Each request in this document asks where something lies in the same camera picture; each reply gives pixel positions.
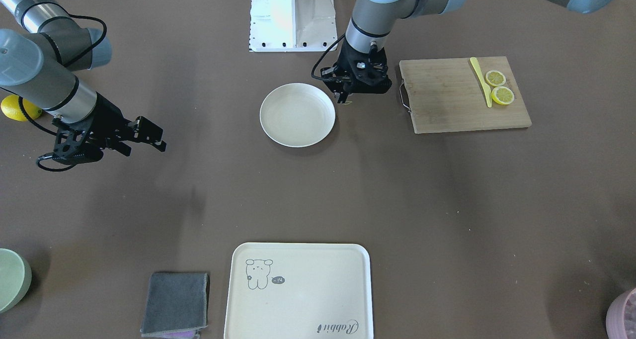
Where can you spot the cream rectangular tray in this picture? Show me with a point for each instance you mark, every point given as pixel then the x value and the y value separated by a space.
pixel 299 291

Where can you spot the grey folded cloth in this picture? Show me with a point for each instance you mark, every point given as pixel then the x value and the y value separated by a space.
pixel 176 305

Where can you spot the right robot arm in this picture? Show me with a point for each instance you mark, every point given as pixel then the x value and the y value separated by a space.
pixel 41 67

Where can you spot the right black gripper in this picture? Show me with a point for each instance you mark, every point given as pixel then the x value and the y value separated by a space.
pixel 107 119

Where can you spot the wooden cutting board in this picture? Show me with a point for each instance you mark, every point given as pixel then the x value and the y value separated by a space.
pixel 445 95

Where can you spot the cream round plate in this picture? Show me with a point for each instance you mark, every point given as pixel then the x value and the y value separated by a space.
pixel 297 115

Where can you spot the white mounting column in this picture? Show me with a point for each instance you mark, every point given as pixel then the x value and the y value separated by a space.
pixel 291 25

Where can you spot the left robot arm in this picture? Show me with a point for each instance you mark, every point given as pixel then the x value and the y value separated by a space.
pixel 372 20

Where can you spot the yellow lemon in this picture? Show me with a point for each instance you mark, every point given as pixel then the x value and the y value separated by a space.
pixel 11 109

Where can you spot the pink bowl with ice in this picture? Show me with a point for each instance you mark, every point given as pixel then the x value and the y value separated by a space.
pixel 621 316

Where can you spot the yellow plastic knife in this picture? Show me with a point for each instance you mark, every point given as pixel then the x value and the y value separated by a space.
pixel 480 77

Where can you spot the green bowl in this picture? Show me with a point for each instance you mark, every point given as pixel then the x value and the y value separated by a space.
pixel 15 278

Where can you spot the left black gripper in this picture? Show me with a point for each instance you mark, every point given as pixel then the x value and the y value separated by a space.
pixel 343 97

